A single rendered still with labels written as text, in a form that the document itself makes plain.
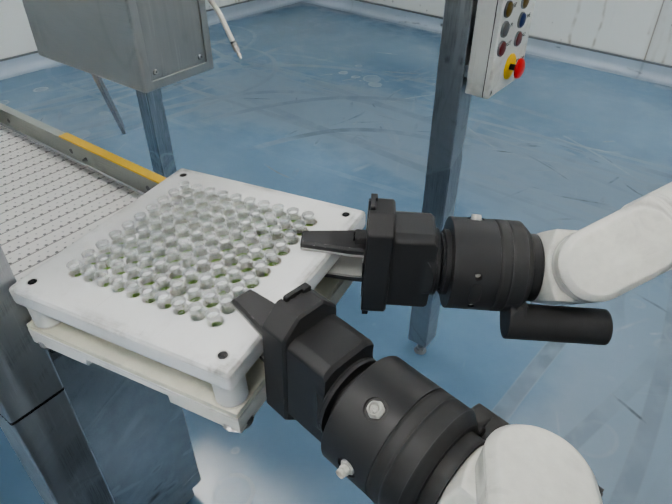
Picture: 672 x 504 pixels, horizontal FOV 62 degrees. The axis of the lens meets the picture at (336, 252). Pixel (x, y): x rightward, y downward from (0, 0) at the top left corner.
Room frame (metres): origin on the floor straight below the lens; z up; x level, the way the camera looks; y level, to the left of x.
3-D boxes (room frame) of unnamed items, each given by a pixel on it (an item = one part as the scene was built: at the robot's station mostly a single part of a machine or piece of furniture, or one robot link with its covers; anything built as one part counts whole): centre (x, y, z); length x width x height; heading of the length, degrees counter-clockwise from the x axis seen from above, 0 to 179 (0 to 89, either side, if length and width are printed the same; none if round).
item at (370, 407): (0.27, 0.00, 0.91); 0.12 x 0.10 x 0.13; 46
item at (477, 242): (0.43, -0.09, 0.91); 0.12 x 0.10 x 0.13; 87
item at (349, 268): (0.43, 0.00, 0.90); 0.06 x 0.03 x 0.02; 87
